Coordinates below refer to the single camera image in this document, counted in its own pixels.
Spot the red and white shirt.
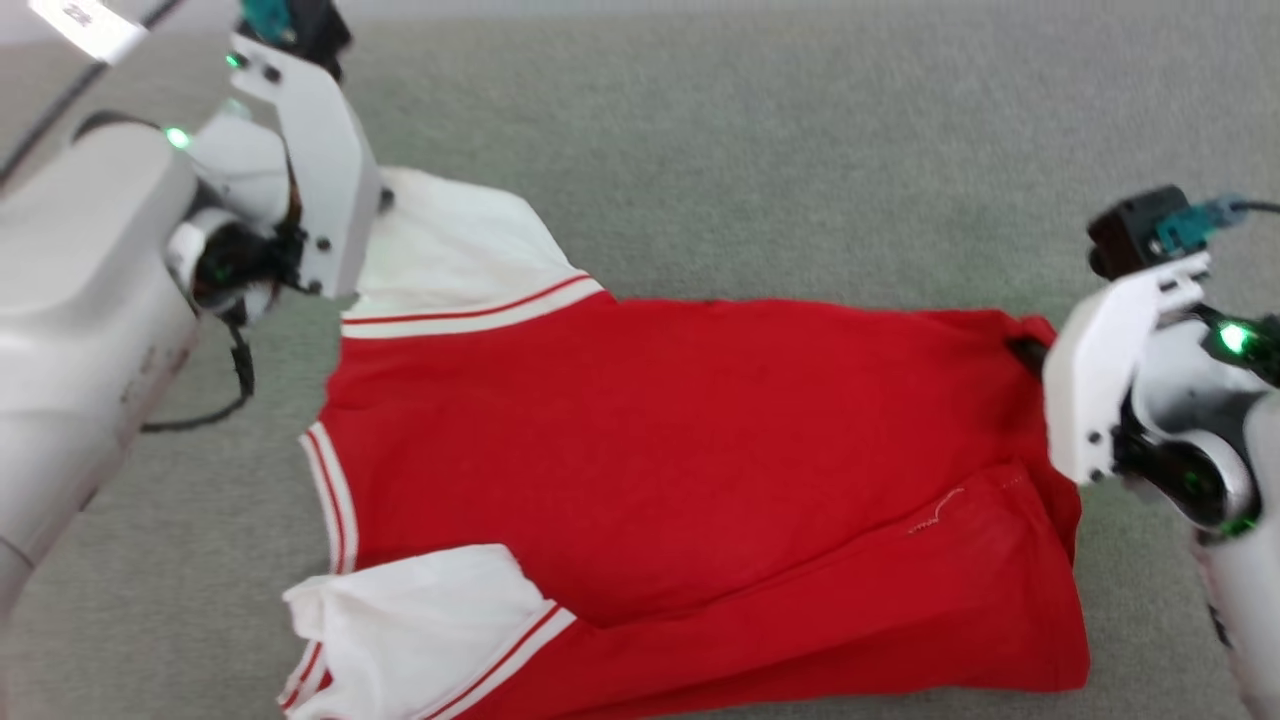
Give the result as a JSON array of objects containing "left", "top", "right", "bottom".
[{"left": 278, "top": 165, "right": 1093, "bottom": 720}]

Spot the teal camera connector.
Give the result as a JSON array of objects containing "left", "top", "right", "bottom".
[
  {"left": 240, "top": 0, "right": 297, "bottom": 43},
  {"left": 1153, "top": 194, "right": 1253, "bottom": 257}
]

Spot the teal left camera connector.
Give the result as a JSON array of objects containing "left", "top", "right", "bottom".
[{"left": 240, "top": 0, "right": 297, "bottom": 43}]

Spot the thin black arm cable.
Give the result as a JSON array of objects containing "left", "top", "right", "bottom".
[{"left": 140, "top": 318, "right": 257, "bottom": 434}]

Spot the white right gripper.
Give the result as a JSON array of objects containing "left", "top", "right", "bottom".
[{"left": 1005, "top": 250, "right": 1212, "bottom": 488}]

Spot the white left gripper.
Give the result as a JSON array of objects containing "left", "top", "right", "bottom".
[{"left": 228, "top": 34, "right": 394, "bottom": 299}]

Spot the teal right camera connector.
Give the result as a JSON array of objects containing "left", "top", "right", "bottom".
[{"left": 1153, "top": 194, "right": 1253, "bottom": 257}]

